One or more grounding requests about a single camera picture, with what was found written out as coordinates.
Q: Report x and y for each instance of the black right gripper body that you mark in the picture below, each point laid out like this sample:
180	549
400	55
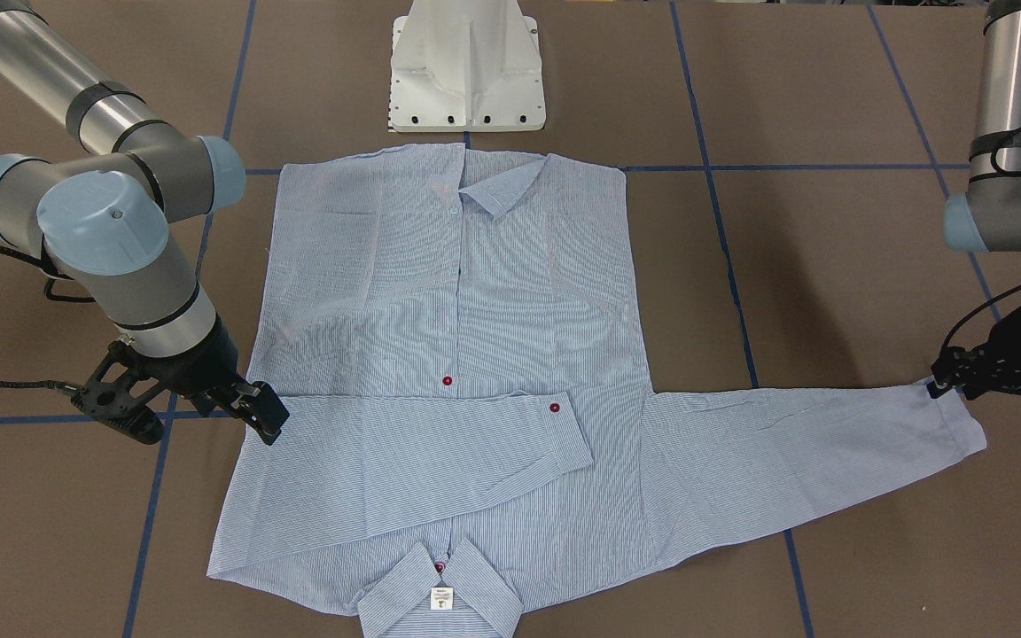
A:
206	361

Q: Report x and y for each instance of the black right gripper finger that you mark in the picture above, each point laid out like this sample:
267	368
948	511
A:
258	405

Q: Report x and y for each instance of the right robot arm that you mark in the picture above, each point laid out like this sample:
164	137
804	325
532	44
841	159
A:
104	222

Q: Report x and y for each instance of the light blue striped shirt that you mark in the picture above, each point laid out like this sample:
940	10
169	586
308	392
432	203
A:
473	432

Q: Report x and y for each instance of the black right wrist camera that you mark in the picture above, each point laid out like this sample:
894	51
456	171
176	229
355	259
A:
119	393

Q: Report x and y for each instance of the white central pedestal base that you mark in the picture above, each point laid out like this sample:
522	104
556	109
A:
466	66

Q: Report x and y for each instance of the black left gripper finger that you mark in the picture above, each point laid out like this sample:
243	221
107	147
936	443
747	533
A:
946	374

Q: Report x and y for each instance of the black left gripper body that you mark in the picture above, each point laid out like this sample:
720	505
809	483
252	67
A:
1020	341

